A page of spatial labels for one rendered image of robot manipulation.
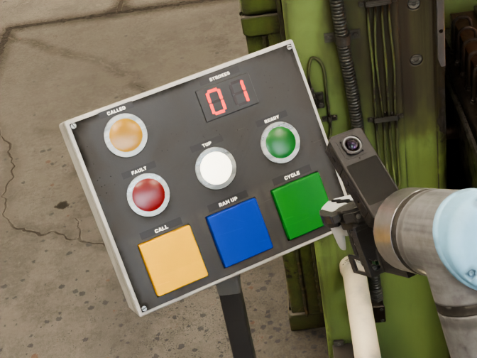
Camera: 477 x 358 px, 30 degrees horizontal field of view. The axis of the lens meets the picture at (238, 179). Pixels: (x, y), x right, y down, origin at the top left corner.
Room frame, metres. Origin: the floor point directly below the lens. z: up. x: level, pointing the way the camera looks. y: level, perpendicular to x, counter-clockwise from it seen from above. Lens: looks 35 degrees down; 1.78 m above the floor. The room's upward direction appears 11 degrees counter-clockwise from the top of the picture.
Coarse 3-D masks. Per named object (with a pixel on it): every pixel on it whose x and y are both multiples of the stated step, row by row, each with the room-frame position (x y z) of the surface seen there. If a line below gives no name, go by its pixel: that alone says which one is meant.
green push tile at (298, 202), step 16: (304, 176) 1.02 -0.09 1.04; (272, 192) 0.99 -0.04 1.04; (288, 192) 0.99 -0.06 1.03; (304, 192) 1.00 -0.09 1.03; (320, 192) 1.00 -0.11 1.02; (288, 208) 0.98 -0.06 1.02; (304, 208) 0.99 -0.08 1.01; (320, 208) 0.99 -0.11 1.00; (288, 224) 0.97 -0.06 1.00; (304, 224) 0.97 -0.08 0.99; (320, 224) 0.98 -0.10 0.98
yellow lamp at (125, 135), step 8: (120, 120) 1.02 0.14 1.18; (128, 120) 1.02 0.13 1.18; (112, 128) 1.01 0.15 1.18; (120, 128) 1.02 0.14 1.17; (128, 128) 1.02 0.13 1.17; (136, 128) 1.02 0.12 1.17; (112, 136) 1.01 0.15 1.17; (120, 136) 1.01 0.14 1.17; (128, 136) 1.01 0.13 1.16; (136, 136) 1.01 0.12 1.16; (112, 144) 1.00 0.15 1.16; (120, 144) 1.00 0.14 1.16; (128, 144) 1.00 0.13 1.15; (136, 144) 1.01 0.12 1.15
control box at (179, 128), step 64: (256, 64) 1.09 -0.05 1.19; (64, 128) 1.03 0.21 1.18; (192, 128) 1.03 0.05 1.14; (256, 128) 1.04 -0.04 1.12; (320, 128) 1.06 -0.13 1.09; (128, 192) 0.97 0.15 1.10; (192, 192) 0.98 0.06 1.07; (256, 192) 0.99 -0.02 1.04; (128, 256) 0.92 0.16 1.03; (256, 256) 0.95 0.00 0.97
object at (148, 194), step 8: (136, 184) 0.98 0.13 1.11; (144, 184) 0.98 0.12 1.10; (152, 184) 0.98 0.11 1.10; (160, 184) 0.98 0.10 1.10; (136, 192) 0.97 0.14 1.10; (144, 192) 0.97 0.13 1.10; (152, 192) 0.97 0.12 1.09; (160, 192) 0.97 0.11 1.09; (136, 200) 0.96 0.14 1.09; (144, 200) 0.97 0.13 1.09; (152, 200) 0.97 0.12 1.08; (160, 200) 0.97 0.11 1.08; (144, 208) 0.96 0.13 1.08; (152, 208) 0.96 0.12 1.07
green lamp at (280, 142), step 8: (280, 128) 1.05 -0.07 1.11; (272, 136) 1.04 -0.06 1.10; (280, 136) 1.04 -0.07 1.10; (288, 136) 1.04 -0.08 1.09; (272, 144) 1.03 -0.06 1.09; (280, 144) 1.03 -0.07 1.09; (288, 144) 1.03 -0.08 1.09; (272, 152) 1.03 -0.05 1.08; (280, 152) 1.03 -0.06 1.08; (288, 152) 1.03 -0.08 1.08
